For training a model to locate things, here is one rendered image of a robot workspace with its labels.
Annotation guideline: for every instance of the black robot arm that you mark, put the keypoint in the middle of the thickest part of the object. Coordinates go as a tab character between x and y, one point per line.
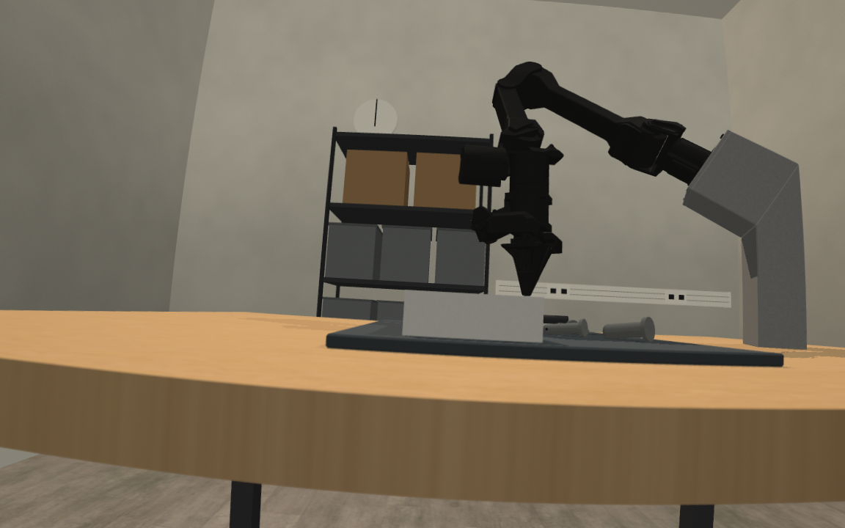
637	142

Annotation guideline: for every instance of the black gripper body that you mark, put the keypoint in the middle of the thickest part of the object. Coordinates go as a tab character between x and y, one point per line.
529	212

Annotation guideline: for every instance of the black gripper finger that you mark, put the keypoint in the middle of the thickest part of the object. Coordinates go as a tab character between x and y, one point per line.
528	258
545	259

